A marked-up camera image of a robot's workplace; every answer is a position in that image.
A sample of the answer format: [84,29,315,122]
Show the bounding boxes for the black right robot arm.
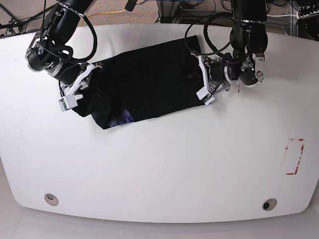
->
[25,0,98,85]

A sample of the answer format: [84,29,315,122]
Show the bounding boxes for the yellow floor cable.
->
[80,8,126,26]

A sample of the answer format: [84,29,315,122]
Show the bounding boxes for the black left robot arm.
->
[203,0,268,87]

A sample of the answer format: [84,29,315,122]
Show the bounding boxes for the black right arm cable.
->
[39,0,98,63]

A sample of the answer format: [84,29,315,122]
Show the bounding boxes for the white power strip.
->
[296,6,319,19]

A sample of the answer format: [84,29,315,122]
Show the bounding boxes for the red tape rectangle marking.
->
[283,138,305,175]

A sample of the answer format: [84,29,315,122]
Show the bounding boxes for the black T-shirt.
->
[74,36,203,129]

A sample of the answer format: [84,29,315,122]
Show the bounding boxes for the left table cable grommet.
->
[44,193,59,206]

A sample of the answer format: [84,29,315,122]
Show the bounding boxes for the right table cable grommet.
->
[262,198,277,211]

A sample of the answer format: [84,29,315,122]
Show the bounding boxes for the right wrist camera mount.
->
[58,62,103,112]

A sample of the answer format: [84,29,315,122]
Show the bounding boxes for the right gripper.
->
[59,65,81,86]

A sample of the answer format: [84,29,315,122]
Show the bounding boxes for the table cable grommet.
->
[262,198,277,211]
[44,193,59,206]

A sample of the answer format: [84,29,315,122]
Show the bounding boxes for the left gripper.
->
[209,62,225,84]

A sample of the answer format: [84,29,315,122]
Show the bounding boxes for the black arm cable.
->
[184,9,240,57]
[39,0,98,63]

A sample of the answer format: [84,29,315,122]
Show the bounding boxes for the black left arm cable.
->
[184,9,240,57]

